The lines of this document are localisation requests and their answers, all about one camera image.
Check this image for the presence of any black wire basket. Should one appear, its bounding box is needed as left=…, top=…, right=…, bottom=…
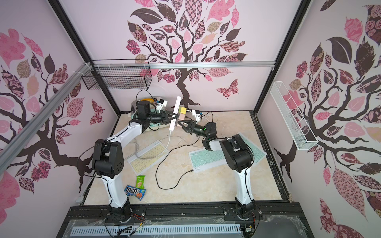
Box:
left=81, top=62, right=153, bottom=90

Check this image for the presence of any yellow charger adapter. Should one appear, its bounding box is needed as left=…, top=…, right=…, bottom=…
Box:
left=178, top=107, right=187, bottom=115

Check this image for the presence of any green snack packet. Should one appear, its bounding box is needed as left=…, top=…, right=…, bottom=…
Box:
left=136, top=175, right=145, bottom=189

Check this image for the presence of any green wireless keyboard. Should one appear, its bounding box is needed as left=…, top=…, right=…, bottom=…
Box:
left=189, top=149, right=227, bottom=173

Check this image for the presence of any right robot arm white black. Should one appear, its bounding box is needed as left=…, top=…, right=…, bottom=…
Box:
left=178, top=120, right=256, bottom=220

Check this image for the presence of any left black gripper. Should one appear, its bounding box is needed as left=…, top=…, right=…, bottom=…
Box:
left=145, top=109, right=177, bottom=125

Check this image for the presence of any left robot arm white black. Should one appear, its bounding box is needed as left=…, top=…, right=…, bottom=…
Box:
left=92, top=97, right=181, bottom=223

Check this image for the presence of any blue m&m's candy bag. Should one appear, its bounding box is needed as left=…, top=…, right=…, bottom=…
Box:
left=124, top=185, right=146, bottom=201

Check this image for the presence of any white charging cable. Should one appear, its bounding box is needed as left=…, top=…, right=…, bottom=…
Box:
left=133, top=111, right=221, bottom=161

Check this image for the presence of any white wire shelf basket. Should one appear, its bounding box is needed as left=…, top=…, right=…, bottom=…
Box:
left=270, top=81, right=318, bottom=151

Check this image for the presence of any white power strip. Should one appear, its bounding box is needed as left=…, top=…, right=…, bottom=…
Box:
left=169, top=96, right=182, bottom=132

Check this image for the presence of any yellow wireless keyboard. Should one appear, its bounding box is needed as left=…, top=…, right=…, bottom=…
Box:
left=127, top=141, right=169, bottom=175

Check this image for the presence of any mint green toaster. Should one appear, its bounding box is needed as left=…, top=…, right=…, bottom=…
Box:
left=131, top=96, right=164, bottom=118

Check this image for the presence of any black charging cable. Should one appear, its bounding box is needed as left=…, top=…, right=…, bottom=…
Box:
left=154, top=133, right=206, bottom=190

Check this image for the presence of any white vented cable duct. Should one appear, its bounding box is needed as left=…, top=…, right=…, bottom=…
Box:
left=68, top=224, right=241, bottom=238

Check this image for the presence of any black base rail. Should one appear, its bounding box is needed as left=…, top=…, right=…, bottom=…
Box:
left=64, top=200, right=305, bottom=223

